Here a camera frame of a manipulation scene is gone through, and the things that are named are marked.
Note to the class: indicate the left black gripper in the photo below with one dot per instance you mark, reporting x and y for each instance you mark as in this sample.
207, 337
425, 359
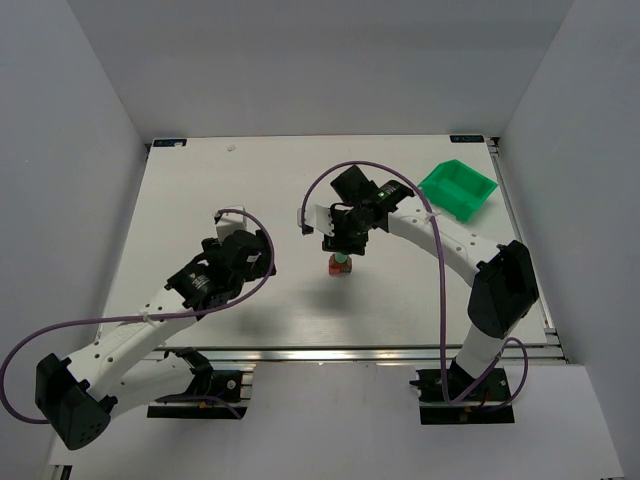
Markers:
251, 247

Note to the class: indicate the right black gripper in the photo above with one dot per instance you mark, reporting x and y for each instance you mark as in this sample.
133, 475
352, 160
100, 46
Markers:
343, 245

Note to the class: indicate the green wood cylinder block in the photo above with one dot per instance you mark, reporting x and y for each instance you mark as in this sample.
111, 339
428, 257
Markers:
341, 258

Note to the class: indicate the brown wood block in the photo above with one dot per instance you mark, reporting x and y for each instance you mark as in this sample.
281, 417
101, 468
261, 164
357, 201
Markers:
334, 264

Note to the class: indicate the green plastic bin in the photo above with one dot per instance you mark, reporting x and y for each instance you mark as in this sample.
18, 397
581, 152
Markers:
457, 188

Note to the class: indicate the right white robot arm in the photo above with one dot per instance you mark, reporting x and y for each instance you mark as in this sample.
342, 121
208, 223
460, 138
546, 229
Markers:
501, 276

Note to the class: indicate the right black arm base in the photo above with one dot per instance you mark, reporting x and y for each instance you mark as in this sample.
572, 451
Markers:
480, 407

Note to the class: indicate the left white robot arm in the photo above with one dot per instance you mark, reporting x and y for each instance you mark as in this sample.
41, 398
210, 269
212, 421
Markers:
80, 394

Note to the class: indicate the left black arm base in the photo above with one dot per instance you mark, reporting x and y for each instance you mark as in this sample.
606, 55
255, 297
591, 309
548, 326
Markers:
213, 393

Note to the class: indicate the right blue corner label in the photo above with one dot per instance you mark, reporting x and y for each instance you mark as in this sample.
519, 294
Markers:
466, 138

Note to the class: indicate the blue corner label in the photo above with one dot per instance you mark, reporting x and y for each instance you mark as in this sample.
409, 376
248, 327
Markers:
169, 143
466, 138

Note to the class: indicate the left blue corner label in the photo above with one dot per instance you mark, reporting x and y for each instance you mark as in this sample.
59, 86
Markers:
169, 143

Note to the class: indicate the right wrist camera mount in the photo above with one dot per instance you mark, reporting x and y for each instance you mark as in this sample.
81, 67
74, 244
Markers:
316, 218

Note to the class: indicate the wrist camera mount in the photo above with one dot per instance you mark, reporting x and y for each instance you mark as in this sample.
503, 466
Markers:
316, 218
228, 223

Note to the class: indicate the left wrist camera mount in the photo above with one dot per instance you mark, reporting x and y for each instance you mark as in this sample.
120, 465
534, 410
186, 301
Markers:
228, 223

